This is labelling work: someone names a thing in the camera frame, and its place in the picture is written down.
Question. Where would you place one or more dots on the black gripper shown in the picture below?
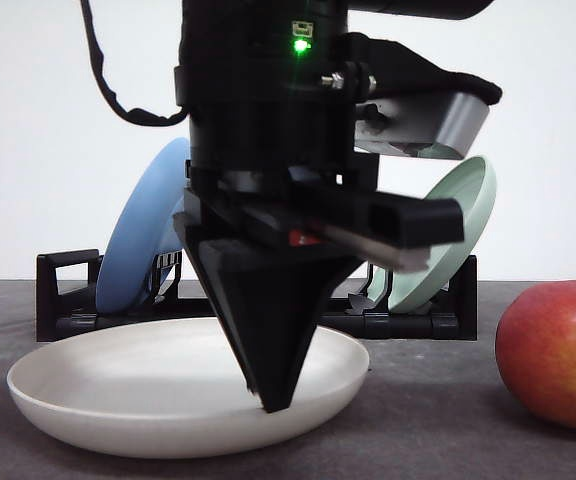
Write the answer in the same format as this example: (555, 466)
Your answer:
(271, 132)

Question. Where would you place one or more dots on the black horizontal gripper finger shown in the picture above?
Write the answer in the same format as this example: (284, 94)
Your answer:
(397, 230)

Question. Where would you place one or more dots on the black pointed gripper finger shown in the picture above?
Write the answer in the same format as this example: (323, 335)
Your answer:
(268, 299)

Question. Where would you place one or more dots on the white plate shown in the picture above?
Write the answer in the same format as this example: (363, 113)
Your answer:
(169, 388)

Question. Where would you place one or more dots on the red yellow pomegranate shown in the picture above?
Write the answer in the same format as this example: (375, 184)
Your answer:
(536, 352)

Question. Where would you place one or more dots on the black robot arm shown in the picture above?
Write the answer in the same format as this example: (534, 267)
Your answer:
(199, 16)

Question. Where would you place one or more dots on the green plate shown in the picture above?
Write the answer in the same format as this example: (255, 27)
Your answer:
(473, 183)

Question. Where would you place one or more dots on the blue plate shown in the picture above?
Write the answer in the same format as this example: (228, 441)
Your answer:
(149, 222)

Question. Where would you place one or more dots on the black plastic dish rack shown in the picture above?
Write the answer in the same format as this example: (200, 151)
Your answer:
(67, 306)

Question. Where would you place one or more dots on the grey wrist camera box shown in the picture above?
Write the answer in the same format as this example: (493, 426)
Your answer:
(439, 125)

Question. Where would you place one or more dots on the black cable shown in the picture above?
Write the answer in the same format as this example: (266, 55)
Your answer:
(136, 115)

